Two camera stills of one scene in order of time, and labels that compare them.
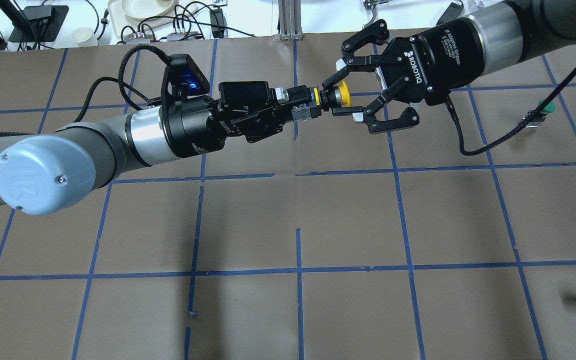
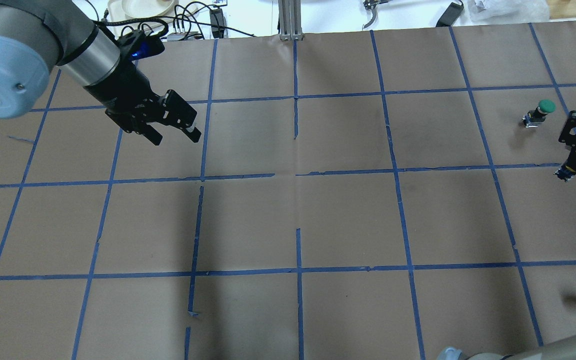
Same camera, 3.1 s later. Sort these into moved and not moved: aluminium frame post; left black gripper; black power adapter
Moved: left black gripper
Not moved: black power adapter; aluminium frame post
